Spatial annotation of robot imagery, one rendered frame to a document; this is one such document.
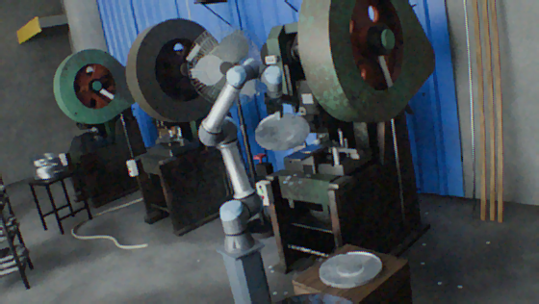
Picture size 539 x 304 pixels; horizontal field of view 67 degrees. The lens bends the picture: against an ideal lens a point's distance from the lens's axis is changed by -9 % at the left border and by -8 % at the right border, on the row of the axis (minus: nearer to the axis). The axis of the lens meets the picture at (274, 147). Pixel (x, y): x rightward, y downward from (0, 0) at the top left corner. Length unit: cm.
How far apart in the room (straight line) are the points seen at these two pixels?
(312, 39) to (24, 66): 702
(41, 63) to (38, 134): 126
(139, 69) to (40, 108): 533
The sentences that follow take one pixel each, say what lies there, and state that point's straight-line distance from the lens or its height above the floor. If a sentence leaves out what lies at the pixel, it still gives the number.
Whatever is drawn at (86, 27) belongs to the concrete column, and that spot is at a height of 219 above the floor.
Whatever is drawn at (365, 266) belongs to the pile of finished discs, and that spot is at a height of 36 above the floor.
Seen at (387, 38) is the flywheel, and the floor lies 134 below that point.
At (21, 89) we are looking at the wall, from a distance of 852.
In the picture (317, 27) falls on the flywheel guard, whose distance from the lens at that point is 201.
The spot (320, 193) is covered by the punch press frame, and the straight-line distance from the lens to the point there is 248.
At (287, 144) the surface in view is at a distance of 242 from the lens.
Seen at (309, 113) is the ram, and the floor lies 98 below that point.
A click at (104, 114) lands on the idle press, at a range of 513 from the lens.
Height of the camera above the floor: 143
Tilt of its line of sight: 14 degrees down
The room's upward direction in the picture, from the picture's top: 11 degrees counter-clockwise
